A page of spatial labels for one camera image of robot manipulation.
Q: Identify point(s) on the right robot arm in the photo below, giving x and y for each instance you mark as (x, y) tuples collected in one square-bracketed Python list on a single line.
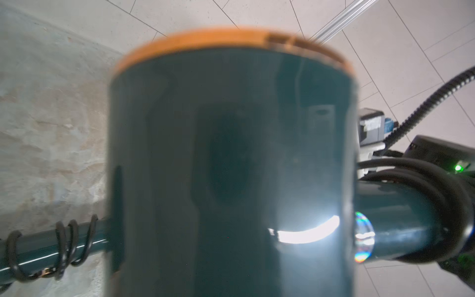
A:
[(453, 158)]

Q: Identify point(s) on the green hair dryer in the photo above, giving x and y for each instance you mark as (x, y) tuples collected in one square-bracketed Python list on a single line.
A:
[(232, 172), (26, 258)]

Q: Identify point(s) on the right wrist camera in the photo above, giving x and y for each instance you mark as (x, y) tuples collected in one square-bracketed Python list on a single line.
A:
[(373, 126)]

